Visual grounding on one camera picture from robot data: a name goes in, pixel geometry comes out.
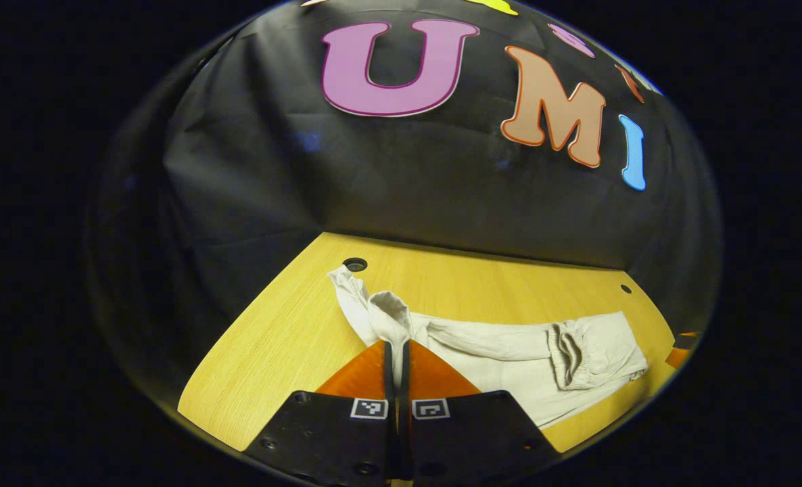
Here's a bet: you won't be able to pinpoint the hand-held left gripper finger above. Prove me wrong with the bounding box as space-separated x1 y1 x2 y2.
242 340 398 486
398 340 563 486

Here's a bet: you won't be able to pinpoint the cream white jeans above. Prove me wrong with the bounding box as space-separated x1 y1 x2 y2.
327 265 650 430

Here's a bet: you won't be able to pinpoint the black backdrop cloth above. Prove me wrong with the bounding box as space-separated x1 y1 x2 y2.
87 0 723 379

